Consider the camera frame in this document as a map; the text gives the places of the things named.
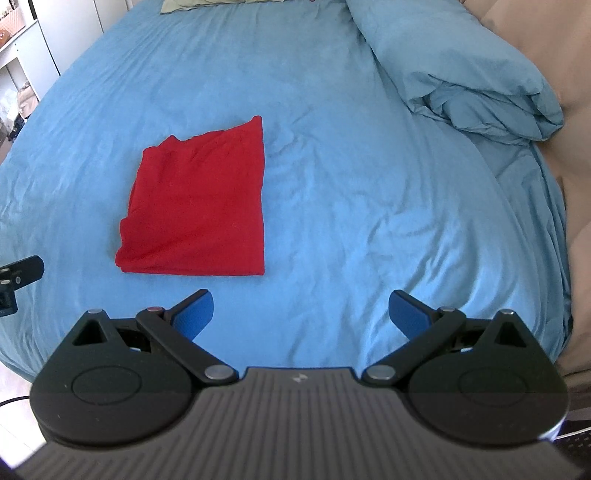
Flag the blue duvet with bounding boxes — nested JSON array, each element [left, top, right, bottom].
[[345, 0, 565, 144]]

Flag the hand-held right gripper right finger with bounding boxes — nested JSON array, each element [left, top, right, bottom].
[[361, 290, 536, 386]]

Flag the white shelf unit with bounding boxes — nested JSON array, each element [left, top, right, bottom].
[[0, 0, 62, 155]]

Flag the bed with blue sheet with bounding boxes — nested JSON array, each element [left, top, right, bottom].
[[0, 0, 573, 384]]

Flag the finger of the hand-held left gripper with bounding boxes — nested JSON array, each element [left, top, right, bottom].
[[0, 255, 45, 317]]

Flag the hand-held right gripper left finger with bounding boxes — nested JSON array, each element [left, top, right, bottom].
[[67, 290, 238, 384]]

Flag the green pillow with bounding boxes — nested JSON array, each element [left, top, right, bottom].
[[160, 0, 260, 14]]

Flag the red knit sweater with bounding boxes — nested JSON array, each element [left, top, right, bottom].
[[115, 115, 267, 277]]

